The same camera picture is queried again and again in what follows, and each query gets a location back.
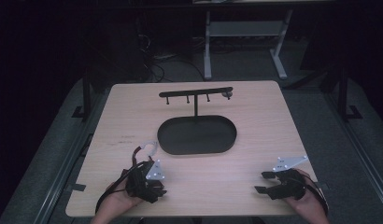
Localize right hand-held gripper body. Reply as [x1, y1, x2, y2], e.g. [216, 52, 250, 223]
[267, 155, 309, 201]

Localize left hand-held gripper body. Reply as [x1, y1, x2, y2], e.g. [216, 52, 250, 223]
[125, 159, 166, 204]

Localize silver carabiner with red strap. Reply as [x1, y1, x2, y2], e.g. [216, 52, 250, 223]
[131, 140, 159, 167]

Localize black key holder stand with tray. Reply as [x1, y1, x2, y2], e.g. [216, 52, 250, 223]
[156, 86, 238, 156]

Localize person's left hand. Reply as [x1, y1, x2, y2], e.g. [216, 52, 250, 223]
[100, 179, 145, 217]

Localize grey tape strip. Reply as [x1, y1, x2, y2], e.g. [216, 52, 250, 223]
[64, 183, 87, 193]

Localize black metal stand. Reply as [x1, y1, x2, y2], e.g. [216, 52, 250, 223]
[71, 66, 94, 121]
[336, 66, 363, 122]

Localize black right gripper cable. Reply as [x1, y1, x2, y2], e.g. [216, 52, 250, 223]
[300, 173, 330, 217]

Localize grey metal rail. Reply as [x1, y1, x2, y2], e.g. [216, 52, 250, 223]
[32, 90, 110, 224]
[321, 91, 383, 206]

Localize tangle of black floor cables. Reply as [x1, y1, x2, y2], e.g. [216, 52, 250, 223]
[135, 18, 206, 83]

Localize white metal desk frame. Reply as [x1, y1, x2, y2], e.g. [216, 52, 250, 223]
[203, 8, 294, 80]

